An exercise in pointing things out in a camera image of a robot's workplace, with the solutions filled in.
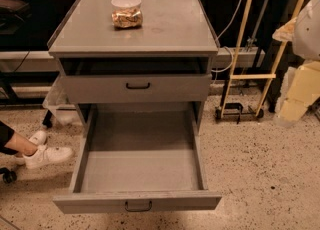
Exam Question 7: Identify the grey drawer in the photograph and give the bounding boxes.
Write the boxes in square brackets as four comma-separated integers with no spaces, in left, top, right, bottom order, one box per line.
[53,103,221,214]
[61,74,211,104]

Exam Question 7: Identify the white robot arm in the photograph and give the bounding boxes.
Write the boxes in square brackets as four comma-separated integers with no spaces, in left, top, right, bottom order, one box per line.
[272,0,320,127]

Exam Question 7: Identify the grey drawer cabinet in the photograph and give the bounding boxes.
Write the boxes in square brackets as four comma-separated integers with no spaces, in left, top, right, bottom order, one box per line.
[49,0,218,124]

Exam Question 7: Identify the clear plastic bin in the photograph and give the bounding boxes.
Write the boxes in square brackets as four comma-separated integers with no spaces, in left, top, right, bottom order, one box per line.
[42,76,81,125]

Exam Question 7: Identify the white sneaker rear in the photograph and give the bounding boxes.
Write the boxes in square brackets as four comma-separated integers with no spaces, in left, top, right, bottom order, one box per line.
[14,130,47,165]

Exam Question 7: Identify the white sneaker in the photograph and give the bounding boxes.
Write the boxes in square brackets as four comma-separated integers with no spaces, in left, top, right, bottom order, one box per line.
[14,130,47,165]
[23,145,74,169]

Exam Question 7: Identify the white sneaker front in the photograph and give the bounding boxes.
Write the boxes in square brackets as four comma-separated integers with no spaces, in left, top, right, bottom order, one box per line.
[23,145,74,169]

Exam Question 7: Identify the person's leg in black trousers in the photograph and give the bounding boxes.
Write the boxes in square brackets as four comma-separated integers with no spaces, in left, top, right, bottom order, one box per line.
[0,121,37,156]

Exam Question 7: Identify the black office chair caster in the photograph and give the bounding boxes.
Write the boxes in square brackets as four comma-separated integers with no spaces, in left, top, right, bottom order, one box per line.
[0,167,17,184]

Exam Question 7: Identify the wooden frame cart on wheels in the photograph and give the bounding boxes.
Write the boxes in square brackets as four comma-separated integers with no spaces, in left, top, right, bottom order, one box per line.
[215,0,304,121]

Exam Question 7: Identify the white power cable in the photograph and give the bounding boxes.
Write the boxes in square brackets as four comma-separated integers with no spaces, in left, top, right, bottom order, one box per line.
[211,0,246,74]

